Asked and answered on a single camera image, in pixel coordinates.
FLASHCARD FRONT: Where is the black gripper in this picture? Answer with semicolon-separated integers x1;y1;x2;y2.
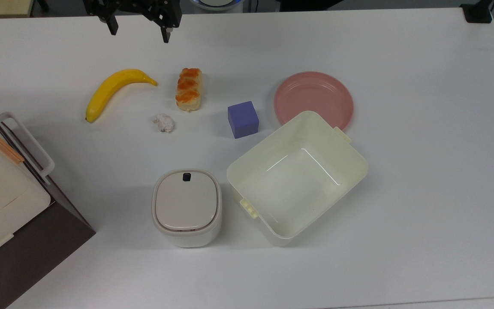
83;0;182;44

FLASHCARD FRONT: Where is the beige trash can lid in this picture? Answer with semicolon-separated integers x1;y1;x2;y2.
155;172;217;231

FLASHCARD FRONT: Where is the white desktop trash can body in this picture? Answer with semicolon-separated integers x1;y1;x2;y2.
151;168;223;248

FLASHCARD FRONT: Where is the yellow toy banana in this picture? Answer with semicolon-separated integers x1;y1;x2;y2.
85;69;158;124

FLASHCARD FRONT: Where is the toy bread with orange topping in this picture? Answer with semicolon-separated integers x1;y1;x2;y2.
175;67;203;112

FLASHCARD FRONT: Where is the crumpled white paper ball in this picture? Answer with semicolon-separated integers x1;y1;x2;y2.
152;113;175;133

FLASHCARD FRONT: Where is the purple foam cube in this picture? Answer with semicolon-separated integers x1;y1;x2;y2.
227;101;260;139

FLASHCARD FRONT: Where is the pink plastic plate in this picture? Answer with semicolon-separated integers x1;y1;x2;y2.
274;71;354;131

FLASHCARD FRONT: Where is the cream plastic storage container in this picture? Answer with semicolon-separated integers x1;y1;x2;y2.
226;110;368;247

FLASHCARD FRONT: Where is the white oven drawer handle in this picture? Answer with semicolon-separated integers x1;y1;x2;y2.
0;112;55;179

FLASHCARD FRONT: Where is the copper oven door handle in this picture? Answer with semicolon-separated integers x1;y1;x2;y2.
0;126;24;164

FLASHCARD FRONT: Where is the white oven with handle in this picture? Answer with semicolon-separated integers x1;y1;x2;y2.
0;94;96;309

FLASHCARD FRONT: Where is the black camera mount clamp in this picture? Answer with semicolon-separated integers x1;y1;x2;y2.
461;0;494;24

